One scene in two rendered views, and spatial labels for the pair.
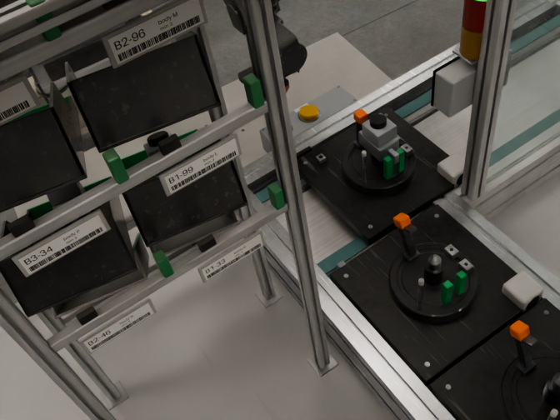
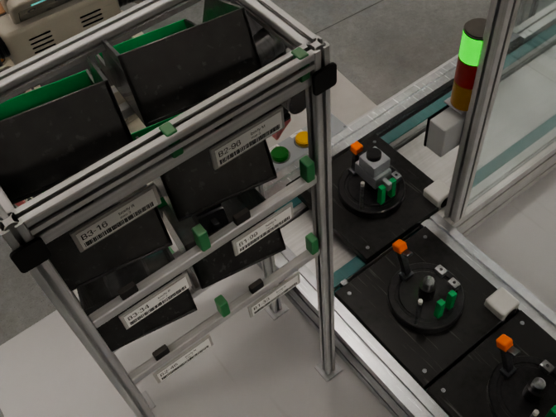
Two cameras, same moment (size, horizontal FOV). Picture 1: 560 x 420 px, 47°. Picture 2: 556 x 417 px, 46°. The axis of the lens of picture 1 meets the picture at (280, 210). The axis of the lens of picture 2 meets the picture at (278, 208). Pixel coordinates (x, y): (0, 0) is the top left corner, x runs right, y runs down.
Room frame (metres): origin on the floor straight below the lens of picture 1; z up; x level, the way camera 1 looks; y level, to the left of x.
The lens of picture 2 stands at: (0.01, 0.10, 2.08)
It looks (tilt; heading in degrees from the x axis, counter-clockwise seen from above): 53 degrees down; 353
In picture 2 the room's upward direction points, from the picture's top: 7 degrees counter-clockwise
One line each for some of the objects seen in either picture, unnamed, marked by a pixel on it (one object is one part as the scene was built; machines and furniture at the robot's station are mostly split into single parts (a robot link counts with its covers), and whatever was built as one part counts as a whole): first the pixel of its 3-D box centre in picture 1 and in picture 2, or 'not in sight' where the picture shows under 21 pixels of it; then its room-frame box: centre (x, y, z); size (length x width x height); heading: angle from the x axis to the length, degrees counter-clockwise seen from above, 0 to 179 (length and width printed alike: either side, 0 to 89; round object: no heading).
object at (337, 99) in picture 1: (310, 124); (304, 149); (1.00, -0.10, 0.93); 0.21 x 0.07 x 0.06; 114
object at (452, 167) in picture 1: (453, 172); (438, 195); (0.76, -0.33, 0.97); 0.05 x 0.05 x 0.04; 24
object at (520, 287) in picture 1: (434, 270); (427, 288); (0.54, -0.22, 1.01); 0.24 x 0.24 x 0.13; 24
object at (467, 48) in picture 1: (477, 36); (467, 90); (0.74, -0.33, 1.28); 0.05 x 0.05 x 0.05
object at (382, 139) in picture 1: (382, 136); (376, 167); (0.80, -0.20, 1.06); 0.08 x 0.04 x 0.07; 24
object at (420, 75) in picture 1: (398, 104); (383, 128); (1.02, -0.30, 0.91); 0.89 x 0.06 x 0.11; 114
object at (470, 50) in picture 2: not in sight; (476, 43); (0.74, -0.33, 1.38); 0.05 x 0.05 x 0.05
